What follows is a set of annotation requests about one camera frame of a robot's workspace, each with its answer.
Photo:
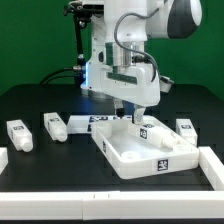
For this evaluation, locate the white right border bar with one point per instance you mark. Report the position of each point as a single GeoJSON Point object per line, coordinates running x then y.
{"type": "Point", "coordinates": [212, 167]}

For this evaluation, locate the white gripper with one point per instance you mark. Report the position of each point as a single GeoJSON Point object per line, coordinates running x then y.
{"type": "Point", "coordinates": [136, 85]}

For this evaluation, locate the white left border block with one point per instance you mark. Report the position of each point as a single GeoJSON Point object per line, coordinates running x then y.
{"type": "Point", "coordinates": [3, 159]}

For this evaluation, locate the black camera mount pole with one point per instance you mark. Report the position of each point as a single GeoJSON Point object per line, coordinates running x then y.
{"type": "Point", "coordinates": [82, 13]}

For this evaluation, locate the white border bar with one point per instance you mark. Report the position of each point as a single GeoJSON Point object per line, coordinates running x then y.
{"type": "Point", "coordinates": [112, 205]}
{"type": "Point", "coordinates": [212, 167]}

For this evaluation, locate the white marker sheet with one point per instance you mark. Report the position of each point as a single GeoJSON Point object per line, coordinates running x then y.
{"type": "Point", "coordinates": [81, 124]}

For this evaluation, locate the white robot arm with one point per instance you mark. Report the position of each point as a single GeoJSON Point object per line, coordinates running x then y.
{"type": "Point", "coordinates": [119, 65]}

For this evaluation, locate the white front border bar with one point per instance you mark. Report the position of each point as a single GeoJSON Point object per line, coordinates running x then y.
{"type": "Point", "coordinates": [112, 205]}

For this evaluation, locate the white desk top tray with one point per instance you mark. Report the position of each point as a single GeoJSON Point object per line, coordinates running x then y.
{"type": "Point", "coordinates": [133, 157]}

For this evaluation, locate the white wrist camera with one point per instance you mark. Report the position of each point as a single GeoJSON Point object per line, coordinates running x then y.
{"type": "Point", "coordinates": [165, 84]}

